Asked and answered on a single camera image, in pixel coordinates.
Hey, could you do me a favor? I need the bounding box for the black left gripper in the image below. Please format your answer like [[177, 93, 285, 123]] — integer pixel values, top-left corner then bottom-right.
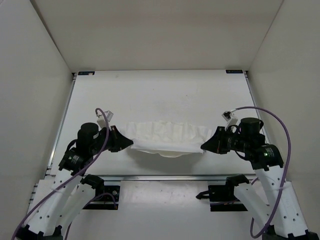
[[93, 121, 134, 150]]

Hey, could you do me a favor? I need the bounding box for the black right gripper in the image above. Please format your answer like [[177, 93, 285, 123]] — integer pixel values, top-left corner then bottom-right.
[[201, 126, 248, 154]]

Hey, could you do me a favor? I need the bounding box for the white pleated skirt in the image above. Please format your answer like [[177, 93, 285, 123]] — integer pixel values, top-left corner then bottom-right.
[[119, 121, 213, 158]]

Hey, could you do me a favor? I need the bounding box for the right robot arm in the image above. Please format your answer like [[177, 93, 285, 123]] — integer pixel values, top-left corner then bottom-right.
[[201, 116, 319, 240]]

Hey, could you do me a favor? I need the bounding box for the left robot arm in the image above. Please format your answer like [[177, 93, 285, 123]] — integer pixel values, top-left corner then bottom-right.
[[11, 122, 134, 240]]

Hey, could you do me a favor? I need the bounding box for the right blue corner label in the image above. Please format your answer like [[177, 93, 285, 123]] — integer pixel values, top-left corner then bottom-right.
[[225, 69, 243, 74]]

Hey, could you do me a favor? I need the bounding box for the blue corner label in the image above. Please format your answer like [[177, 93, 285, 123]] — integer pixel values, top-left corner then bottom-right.
[[77, 71, 95, 76], [225, 69, 243, 74]]

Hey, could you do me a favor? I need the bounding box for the left blue corner label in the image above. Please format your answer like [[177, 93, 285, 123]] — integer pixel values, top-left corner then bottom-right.
[[77, 71, 95, 76]]

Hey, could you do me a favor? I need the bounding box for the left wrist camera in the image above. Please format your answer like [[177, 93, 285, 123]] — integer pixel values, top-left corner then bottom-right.
[[96, 110, 114, 129]]

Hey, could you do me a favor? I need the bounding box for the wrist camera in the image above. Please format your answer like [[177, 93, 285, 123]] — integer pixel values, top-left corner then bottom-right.
[[222, 111, 238, 130], [96, 110, 114, 129]]

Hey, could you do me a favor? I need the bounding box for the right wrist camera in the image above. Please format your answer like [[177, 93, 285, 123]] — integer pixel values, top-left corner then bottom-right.
[[222, 111, 238, 130]]

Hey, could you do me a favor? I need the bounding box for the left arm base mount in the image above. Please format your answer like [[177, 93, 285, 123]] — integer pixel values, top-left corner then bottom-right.
[[83, 181, 121, 211]]

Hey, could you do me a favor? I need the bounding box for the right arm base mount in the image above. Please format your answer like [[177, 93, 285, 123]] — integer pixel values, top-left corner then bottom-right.
[[195, 182, 248, 212]]

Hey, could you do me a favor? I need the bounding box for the aluminium table front rail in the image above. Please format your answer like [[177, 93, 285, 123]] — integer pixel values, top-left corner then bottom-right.
[[44, 173, 283, 183]]

